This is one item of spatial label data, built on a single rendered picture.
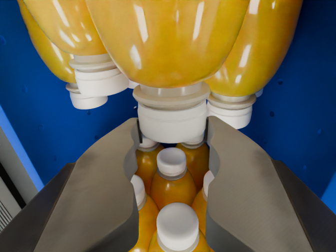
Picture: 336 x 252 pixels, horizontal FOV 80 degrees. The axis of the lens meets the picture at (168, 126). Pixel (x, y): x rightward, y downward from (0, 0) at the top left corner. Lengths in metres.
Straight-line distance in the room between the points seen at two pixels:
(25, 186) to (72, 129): 2.15
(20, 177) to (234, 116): 2.27
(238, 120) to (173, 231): 0.11
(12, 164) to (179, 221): 2.12
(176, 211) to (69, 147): 0.16
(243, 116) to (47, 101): 0.20
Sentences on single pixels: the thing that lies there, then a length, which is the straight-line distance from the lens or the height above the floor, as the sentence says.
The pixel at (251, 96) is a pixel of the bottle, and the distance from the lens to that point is 0.18.
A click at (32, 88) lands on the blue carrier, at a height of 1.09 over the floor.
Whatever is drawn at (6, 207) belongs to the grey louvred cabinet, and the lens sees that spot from 2.41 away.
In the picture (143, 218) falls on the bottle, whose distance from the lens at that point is 0.25.
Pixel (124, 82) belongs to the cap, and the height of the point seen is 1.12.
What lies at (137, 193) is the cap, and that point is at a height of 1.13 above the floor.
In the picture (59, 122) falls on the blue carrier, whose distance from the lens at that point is 0.27.
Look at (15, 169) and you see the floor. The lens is 2.31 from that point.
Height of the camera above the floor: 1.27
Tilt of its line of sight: 58 degrees down
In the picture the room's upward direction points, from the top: 175 degrees counter-clockwise
